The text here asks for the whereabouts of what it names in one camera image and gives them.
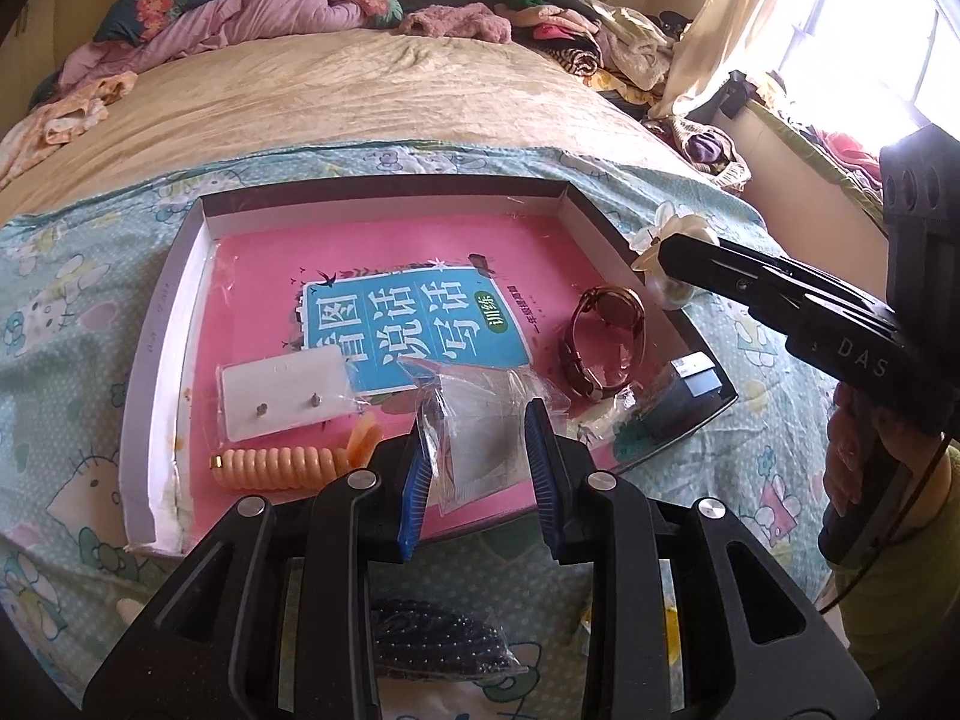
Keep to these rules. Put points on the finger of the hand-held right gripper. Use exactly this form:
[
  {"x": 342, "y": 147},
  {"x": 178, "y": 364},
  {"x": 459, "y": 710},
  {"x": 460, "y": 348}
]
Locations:
[
  {"x": 750, "y": 266},
  {"x": 742, "y": 304}
]

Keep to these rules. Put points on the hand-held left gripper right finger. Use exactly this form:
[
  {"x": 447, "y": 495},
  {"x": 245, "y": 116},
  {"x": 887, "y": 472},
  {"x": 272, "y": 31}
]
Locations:
[{"x": 538, "y": 465}]

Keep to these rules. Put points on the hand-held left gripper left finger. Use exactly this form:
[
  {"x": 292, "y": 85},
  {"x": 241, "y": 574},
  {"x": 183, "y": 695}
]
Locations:
[{"x": 415, "y": 495}]

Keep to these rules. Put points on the small clear plastic bag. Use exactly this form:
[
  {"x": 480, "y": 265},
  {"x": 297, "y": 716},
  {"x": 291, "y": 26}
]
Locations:
[{"x": 480, "y": 435}]

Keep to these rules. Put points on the pearl flower hair clip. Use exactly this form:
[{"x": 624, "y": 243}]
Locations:
[{"x": 675, "y": 229}]

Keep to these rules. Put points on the brown wristwatch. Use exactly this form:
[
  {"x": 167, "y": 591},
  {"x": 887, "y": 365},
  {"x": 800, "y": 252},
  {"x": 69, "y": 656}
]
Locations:
[{"x": 589, "y": 367}]

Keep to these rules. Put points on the small blue box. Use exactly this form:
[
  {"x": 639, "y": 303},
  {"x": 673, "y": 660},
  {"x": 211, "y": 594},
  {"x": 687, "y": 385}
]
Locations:
[{"x": 675, "y": 401}]

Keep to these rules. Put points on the earring card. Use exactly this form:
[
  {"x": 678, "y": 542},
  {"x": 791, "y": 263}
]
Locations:
[{"x": 277, "y": 386}]

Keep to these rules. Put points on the shallow grey cardboard box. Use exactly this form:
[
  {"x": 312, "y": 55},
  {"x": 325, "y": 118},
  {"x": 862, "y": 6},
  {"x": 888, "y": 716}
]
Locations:
[{"x": 161, "y": 360}]

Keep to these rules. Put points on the person's right hand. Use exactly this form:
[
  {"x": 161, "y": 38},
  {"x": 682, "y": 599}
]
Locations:
[{"x": 846, "y": 450}]

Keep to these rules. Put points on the purple clothes bundle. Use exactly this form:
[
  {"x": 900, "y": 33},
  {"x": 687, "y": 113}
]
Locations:
[{"x": 705, "y": 150}]

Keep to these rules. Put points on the pink cloth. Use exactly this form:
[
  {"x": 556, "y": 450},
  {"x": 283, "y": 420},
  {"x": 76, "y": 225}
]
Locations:
[{"x": 847, "y": 154}]

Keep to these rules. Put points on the black beads in clear bag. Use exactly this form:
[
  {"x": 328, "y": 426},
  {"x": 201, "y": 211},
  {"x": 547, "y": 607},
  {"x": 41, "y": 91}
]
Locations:
[{"x": 442, "y": 637}]

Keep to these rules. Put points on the cream curtain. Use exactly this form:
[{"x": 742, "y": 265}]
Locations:
[{"x": 735, "y": 22}]

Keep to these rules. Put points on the window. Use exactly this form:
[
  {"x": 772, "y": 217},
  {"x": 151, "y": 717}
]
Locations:
[{"x": 870, "y": 22}]

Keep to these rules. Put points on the pink book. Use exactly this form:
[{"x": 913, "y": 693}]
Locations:
[{"x": 300, "y": 255}]

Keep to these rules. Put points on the pile of mixed clothes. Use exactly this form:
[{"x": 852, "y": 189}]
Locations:
[{"x": 600, "y": 37}]

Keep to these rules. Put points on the cartoon cat print blanket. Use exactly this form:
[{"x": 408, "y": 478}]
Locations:
[{"x": 67, "y": 360}]

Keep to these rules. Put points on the pink fuzzy garment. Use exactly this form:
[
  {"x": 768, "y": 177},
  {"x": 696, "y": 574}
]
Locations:
[{"x": 457, "y": 22}]

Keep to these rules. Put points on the beige bedspread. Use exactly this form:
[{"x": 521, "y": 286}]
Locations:
[{"x": 337, "y": 97}]

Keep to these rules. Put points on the small floral pillow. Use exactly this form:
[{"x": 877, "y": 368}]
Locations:
[{"x": 371, "y": 4}]

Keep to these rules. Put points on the purple quilt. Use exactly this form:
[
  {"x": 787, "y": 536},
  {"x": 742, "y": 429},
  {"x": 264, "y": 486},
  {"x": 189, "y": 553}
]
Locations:
[{"x": 247, "y": 19}]

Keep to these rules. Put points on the peach pink garment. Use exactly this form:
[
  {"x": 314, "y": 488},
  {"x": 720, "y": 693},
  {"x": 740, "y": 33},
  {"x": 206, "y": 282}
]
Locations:
[{"x": 60, "y": 116}]

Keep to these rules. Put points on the large floral pillow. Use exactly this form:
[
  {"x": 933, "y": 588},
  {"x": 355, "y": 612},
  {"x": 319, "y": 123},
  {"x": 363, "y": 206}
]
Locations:
[{"x": 165, "y": 0}]

